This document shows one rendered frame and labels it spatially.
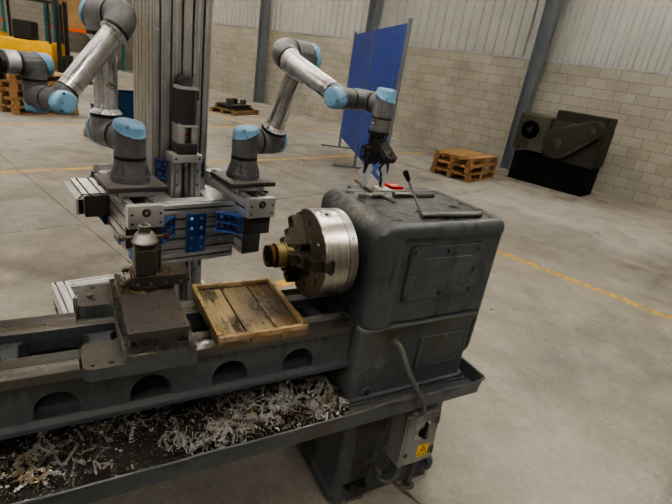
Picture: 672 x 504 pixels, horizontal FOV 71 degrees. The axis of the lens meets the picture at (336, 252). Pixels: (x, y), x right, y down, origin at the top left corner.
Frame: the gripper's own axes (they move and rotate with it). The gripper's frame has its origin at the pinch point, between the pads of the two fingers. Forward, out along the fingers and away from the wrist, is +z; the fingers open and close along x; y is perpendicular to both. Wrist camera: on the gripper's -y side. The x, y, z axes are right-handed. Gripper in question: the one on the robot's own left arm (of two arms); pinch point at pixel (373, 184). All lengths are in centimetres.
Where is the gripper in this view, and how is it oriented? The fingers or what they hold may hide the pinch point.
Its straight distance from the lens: 183.7
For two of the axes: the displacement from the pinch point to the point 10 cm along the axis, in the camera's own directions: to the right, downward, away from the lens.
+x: -8.7, 0.6, -4.9
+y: -4.7, -3.9, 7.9
